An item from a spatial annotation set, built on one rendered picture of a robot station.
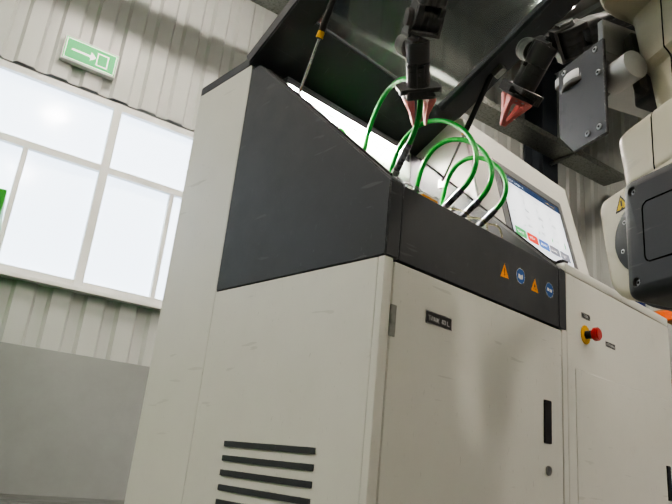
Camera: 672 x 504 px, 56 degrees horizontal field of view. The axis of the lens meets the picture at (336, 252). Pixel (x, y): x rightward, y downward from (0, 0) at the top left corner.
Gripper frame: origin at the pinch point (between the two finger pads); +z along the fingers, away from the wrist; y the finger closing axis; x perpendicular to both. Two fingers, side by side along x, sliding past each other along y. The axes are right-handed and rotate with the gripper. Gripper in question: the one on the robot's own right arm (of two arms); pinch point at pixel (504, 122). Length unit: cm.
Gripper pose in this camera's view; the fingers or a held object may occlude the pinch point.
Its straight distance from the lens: 162.8
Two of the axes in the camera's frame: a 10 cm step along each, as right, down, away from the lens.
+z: -4.0, 8.4, 3.8
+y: -2.6, -5.0, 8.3
